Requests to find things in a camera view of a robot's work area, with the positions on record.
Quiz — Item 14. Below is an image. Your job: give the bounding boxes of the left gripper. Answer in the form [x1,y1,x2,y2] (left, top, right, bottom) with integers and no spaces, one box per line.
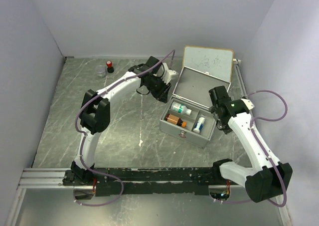
[146,76,173,104]

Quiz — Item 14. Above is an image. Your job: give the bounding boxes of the brown medicine bottle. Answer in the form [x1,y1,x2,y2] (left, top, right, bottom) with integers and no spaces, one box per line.
[164,113,186,128]

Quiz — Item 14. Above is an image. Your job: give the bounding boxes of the grey plastic divided tray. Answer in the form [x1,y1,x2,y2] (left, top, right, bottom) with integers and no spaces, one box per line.
[159,97,216,147]

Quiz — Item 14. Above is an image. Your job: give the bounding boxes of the grey metal case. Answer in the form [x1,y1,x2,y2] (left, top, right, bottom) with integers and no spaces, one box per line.
[159,66,231,148]

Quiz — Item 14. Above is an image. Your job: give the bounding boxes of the white blue tube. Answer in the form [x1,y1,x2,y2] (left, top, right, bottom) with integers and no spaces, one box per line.
[193,115,206,134]

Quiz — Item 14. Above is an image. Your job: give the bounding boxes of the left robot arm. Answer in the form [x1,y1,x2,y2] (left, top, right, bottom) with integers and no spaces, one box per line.
[71,56,176,186]

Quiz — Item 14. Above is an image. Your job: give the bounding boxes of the black bottle red cap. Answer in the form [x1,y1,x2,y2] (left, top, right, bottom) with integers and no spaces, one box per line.
[106,60,114,73]

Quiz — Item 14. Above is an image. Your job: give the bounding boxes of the clear lidded plastic cup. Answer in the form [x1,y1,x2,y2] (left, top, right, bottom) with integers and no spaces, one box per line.
[95,65,106,77]

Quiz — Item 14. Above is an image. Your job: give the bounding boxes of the small whiteboard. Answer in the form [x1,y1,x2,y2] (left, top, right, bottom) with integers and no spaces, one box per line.
[182,45,234,82]

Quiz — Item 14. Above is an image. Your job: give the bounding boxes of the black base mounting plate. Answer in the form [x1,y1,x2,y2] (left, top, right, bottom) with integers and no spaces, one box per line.
[62,167,227,197]

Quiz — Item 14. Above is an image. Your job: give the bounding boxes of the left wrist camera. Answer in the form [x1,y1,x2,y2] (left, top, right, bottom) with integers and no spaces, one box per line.
[160,63,179,85]

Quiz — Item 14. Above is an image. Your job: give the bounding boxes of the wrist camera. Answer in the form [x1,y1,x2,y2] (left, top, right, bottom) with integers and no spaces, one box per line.
[160,63,179,85]
[241,98,255,111]

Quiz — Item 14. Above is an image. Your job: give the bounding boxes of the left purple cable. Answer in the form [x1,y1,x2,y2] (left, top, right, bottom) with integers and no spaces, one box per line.
[74,49,176,207]

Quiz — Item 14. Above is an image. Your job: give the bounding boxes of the purple cable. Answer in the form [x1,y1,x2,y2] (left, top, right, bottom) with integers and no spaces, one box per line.
[214,89,289,208]
[74,49,176,207]

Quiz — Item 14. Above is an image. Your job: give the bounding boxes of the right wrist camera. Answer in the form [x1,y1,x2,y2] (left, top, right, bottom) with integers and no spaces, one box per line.
[241,98,255,111]

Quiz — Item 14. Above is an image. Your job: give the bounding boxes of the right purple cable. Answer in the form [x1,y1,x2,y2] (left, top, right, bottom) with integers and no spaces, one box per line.
[214,89,289,208]

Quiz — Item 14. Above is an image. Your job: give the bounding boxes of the aluminium frame rail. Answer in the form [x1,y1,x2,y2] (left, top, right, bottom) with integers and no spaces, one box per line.
[17,167,281,189]

